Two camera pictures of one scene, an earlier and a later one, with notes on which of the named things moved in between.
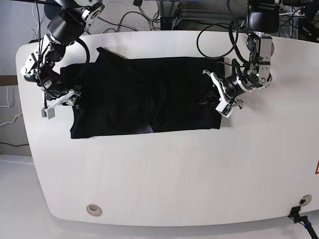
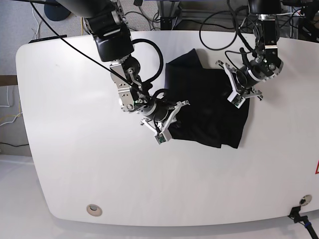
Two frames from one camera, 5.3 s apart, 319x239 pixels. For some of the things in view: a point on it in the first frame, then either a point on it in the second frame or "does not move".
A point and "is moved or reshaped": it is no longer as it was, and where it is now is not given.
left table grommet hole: (94, 210) does not move
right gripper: (226, 89) → (242, 79)
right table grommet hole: (305, 200) does not move
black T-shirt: (111, 94) is moved or reshaped
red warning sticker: (317, 169) does not move
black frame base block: (166, 23) does not move
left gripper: (69, 97) → (160, 114)
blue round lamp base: (52, 10) does not move
